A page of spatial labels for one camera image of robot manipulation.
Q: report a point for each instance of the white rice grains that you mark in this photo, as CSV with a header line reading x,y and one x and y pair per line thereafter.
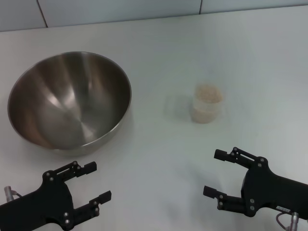
x,y
208,95

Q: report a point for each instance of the clear plastic cup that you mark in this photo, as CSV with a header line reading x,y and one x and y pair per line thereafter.
x,y
207,113

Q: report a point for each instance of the stainless steel mixing bowl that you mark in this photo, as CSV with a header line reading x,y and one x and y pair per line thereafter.
x,y
72,103

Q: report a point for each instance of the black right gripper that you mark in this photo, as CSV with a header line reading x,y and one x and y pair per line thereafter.
x,y
264,190

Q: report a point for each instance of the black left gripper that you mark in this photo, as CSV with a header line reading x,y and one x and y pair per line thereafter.
x,y
48,202

